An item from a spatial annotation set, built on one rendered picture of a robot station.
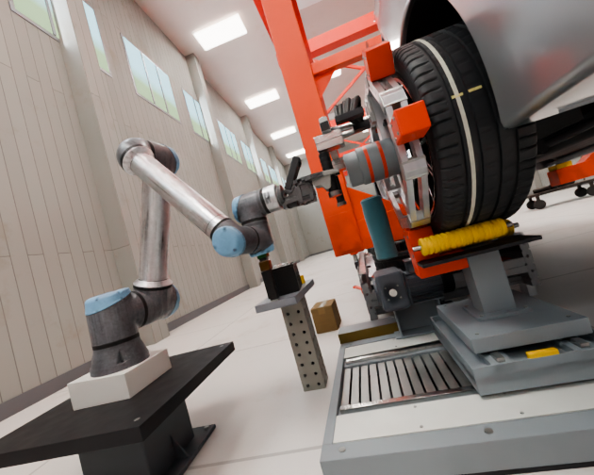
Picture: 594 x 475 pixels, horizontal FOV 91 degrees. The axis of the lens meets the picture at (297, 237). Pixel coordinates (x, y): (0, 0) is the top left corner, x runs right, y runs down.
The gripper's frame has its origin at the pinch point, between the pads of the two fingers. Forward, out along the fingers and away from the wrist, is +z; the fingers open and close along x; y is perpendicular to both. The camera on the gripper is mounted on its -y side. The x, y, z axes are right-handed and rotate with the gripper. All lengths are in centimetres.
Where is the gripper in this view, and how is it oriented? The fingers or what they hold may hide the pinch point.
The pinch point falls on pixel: (335, 171)
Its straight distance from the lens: 98.1
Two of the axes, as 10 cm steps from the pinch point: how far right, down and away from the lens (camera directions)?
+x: -2.1, 0.2, -9.8
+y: 2.7, 9.6, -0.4
